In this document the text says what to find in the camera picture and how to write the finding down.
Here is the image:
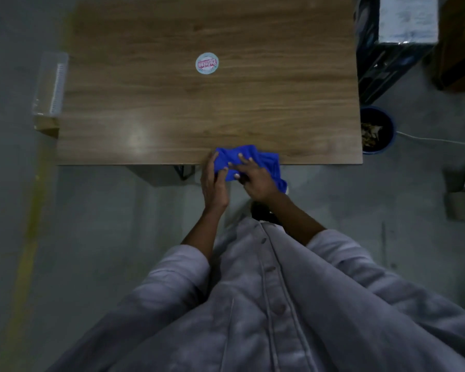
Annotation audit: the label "person's right forearm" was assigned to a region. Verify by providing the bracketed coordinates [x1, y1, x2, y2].
[265, 193, 327, 246]

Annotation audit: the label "wooden table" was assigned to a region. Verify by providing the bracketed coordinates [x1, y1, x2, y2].
[56, 0, 364, 166]

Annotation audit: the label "white cable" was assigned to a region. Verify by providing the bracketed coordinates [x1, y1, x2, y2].
[396, 130, 465, 148]

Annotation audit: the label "pile of cardboard paper scraps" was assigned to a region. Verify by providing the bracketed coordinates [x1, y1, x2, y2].
[361, 123, 383, 148]

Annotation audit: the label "black box with white label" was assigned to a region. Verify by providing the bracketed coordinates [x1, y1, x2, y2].
[352, 0, 439, 106]

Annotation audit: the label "light denim shirt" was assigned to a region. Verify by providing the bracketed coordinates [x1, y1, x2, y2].
[46, 216, 465, 372]

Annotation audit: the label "black metal table leg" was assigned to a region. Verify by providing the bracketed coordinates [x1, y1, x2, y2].
[173, 164, 196, 181]

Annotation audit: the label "black trousers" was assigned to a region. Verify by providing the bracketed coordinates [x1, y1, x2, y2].
[250, 200, 282, 225]

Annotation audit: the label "person's left forearm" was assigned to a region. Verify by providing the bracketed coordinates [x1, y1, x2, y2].
[181, 211, 227, 264]

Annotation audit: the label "blue cloth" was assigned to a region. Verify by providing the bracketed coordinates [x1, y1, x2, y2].
[213, 145, 288, 194]

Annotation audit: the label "person's right hand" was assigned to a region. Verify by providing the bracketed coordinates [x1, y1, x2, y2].
[227, 152, 284, 204]

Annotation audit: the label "round white foil lid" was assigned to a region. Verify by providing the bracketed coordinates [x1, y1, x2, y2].
[195, 52, 220, 75]

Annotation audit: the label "large brown cardboard box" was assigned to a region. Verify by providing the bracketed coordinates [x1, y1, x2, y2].
[432, 0, 465, 94]

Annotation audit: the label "blue round waste bin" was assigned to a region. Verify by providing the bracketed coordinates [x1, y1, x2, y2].
[359, 105, 397, 156]

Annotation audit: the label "person's left hand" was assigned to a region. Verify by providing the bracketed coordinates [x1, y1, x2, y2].
[200, 150, 230, 215]

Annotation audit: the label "clear plastic box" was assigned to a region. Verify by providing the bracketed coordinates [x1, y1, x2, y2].
[30, 51, 70, 118]

